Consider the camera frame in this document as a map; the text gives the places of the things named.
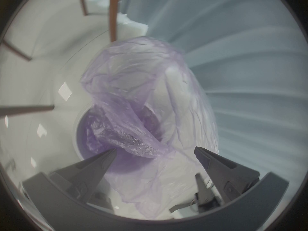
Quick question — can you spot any purple plastic bag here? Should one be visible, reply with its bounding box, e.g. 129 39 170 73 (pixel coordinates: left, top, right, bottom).
81 36 219 219

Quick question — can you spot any pale blue curtain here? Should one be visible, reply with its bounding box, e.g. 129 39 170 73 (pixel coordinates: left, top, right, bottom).
93 0 308 177

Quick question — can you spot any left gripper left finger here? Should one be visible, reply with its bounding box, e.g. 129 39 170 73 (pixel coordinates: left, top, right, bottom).
49 148 118 204

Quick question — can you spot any white trash bin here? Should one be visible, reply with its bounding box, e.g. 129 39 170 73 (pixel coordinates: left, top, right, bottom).
75 104 169 177

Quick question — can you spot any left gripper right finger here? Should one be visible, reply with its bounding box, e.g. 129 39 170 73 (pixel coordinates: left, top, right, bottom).
194 146 261 205

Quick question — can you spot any wooden chair with white cushions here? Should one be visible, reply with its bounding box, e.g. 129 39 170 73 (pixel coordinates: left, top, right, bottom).
0 0 121 118

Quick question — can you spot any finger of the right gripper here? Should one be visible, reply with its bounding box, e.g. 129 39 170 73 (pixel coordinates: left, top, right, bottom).
194 173 214 201

